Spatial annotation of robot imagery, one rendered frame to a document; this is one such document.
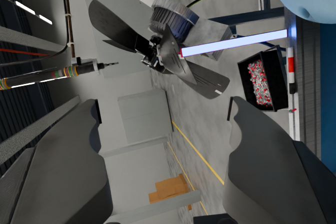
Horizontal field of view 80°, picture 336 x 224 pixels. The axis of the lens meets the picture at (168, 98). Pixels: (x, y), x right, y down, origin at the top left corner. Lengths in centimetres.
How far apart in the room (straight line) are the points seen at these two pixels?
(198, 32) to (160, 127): 759
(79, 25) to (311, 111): 1306
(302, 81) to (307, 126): 15
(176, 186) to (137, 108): 349
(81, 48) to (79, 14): 193
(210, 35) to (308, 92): 40
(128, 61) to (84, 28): 734
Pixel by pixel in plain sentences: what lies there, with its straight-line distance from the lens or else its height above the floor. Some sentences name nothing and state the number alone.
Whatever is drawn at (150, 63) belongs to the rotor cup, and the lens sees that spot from 93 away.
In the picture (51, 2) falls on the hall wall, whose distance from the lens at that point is 1398.
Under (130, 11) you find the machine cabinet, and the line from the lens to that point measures 650.
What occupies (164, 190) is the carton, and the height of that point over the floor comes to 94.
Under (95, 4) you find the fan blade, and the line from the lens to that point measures 94.
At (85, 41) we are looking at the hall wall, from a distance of 1324.
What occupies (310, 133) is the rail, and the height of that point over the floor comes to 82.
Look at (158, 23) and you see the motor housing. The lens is 94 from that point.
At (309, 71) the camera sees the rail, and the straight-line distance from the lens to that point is 74.
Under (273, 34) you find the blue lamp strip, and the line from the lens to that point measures 68.
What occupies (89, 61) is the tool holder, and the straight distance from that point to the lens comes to 90.
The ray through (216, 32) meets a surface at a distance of 87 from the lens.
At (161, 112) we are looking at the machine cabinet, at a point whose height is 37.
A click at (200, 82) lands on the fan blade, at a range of 98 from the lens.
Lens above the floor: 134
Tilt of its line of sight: 10 degrees down
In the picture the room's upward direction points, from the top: 103 degrees counter-clockwise
